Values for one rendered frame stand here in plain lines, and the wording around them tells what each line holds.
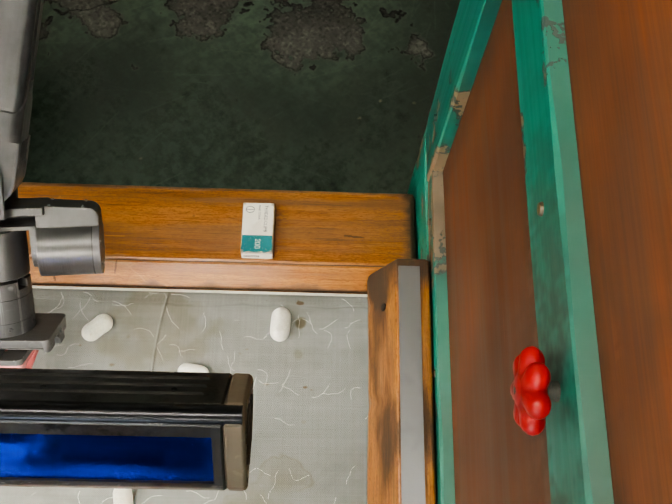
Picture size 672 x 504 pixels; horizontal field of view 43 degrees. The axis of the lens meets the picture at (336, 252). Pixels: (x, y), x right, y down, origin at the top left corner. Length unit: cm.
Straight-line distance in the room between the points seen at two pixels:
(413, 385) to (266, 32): 135
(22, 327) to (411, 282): 38
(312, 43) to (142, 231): 113
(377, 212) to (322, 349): 17
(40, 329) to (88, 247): 10
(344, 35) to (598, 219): 166
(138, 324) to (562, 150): 62
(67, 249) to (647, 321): 59
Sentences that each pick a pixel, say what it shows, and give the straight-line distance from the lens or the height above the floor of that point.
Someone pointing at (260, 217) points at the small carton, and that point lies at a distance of 95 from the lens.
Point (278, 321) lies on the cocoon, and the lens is 93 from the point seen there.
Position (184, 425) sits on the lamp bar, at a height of 111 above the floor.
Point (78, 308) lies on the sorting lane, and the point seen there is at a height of 74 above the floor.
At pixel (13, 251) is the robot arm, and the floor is 91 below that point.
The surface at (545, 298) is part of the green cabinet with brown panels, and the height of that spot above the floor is 123.
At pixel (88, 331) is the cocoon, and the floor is 76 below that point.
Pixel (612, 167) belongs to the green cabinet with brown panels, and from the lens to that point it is 41.
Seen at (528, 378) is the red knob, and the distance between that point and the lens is 42.
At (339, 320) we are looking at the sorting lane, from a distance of 95.
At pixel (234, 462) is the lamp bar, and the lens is 58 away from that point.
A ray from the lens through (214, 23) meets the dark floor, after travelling 207.
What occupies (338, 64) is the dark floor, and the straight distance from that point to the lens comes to 200.
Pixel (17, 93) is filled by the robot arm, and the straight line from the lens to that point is 81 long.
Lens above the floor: 165
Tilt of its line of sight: 68 degrees down
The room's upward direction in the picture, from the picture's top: 7 degrees clockwise
